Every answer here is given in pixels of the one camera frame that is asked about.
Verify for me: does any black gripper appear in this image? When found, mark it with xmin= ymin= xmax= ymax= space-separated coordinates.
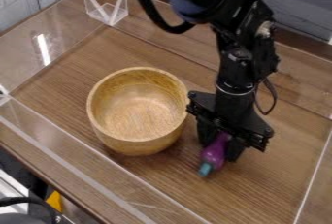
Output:
xmin=187 ymin=86 xmax=274 ymax=162

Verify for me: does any purple toy eggplant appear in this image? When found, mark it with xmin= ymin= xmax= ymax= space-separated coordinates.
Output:
xmin=199 ymin=132 xmax=229 ymax=177

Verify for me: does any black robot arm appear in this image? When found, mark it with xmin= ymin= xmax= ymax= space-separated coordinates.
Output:
xmin=138 ymin=0 xmax=279 ymax=162

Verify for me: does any brown wooden bowl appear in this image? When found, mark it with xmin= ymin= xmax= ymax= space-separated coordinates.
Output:
xmin=88 ymin=67 xmax=188 ymax=156

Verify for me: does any clear acrylic tray enclosure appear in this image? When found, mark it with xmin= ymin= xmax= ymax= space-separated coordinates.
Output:
xmin=0 ymin=0 xmax=332 ymax=224

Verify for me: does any black cable loop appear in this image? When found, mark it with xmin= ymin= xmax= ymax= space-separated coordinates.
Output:
xmin=0 ymin=196 xmax=61 ymax=224

